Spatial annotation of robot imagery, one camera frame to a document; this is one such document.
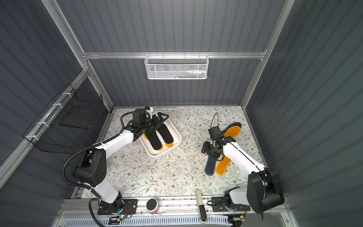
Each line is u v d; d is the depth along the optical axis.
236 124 1.08
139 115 0.69
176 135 0.99
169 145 0.96
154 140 0.97
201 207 0.69
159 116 0.80
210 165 0.88
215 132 0.69
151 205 0.70
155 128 0.80
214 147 0.62
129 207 0.72
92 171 0.46
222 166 0.87
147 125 0.77
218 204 0.73
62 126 0.72
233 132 1.05
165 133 1.02
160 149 0.94
